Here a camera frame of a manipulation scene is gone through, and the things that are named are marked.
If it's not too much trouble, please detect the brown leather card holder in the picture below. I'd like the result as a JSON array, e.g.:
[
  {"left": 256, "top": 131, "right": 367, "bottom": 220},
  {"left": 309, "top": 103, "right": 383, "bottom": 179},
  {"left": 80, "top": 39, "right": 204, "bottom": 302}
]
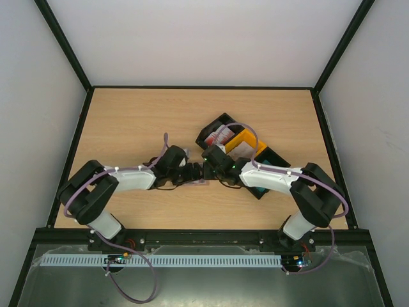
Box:
[{"left": 186, "top": 179, "right": 210, "bottom": 186}]

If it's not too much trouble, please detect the yellow bin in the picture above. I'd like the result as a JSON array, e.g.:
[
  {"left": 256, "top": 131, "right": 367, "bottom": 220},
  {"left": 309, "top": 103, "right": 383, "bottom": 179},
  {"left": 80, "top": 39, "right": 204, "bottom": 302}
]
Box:
[{"left": 224, "top": 129, "right": 267, "bottom": 160}]

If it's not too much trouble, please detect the black bin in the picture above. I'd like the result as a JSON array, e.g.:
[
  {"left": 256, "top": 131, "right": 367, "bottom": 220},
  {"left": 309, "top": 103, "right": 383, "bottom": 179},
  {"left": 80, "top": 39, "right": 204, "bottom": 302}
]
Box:
[
  {"left": 247, "top": 147, "right": 291, "bottom": 200},
  {"left": 196, "top": 113, "right": 244, "bottom": 150}
]

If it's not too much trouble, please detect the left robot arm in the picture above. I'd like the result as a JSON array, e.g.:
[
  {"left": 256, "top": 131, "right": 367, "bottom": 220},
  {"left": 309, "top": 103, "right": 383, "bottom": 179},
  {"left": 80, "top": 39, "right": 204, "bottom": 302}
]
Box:
[{"left": 57, "top": 145, "right": 204, "bottom": 240}]

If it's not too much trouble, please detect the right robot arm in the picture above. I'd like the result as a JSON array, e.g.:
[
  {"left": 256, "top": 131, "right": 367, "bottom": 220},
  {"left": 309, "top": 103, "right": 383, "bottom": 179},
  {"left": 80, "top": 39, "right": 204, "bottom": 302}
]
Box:
[{"left": 202, "top": 145, "right": 349, "bottom": 251}]

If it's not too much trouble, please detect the red white card stack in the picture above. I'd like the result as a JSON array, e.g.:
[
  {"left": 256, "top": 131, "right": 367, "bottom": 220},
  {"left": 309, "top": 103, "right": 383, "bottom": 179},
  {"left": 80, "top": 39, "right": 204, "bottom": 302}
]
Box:
[{"left": 204, "top": 125, "right": 235, "bottom": 146}]

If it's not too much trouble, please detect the white patterned card stack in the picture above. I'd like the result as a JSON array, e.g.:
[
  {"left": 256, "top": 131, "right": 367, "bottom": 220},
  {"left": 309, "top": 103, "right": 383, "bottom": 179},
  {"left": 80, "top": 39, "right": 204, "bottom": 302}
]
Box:
[{"left": 228, "top": 141, "right": 254, "bottom": 160}]

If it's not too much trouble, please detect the teal card stack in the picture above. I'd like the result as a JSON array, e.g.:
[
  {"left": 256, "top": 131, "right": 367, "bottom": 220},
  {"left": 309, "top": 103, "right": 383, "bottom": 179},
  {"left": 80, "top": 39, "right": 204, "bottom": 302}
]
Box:
[{"left": 255, "top": 187, "right": 268, "bottom": 197}]

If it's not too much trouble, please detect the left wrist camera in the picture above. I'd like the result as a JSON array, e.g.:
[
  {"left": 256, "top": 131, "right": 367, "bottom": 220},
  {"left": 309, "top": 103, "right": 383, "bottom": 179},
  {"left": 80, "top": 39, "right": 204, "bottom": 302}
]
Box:
[{"left": 179, "top": 148, "right": 190, "bottom": 167}]

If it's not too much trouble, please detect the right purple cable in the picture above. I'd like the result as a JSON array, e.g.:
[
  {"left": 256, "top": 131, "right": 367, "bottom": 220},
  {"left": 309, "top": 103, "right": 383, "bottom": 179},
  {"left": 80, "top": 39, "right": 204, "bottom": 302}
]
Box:
[{"left": 209, "top": 122, "right": 349, "bottom": 276}]

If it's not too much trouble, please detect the purple cable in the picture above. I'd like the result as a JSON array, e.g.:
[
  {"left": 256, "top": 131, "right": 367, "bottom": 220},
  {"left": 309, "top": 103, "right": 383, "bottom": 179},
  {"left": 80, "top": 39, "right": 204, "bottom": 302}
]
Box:
[
  {"left": 209, "top": 122, "right": 349, "bottom": 276},
  {"left": 63, "top": 132, "right": 159, "bottom": 302}
]

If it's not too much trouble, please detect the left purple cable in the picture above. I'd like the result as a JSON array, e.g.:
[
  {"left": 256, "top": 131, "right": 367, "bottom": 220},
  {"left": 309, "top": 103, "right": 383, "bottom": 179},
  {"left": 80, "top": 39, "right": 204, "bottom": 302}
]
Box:
[{"left": 63, "top": 132, "right": 159, "bottom": 302}]

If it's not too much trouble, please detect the light blue cable duct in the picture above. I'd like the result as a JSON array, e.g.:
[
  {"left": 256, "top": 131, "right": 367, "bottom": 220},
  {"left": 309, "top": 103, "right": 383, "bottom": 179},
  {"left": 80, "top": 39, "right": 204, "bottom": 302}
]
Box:
[{"left": 40, "top": 254, "right": 282, "bottom": 268}]

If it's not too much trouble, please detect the black frame rail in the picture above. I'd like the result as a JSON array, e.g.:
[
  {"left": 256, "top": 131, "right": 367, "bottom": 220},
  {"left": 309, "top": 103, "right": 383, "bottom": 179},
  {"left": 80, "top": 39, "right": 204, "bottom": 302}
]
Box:
[{"left": 32, "top": 228, "right": 372, "bottom": 253}]

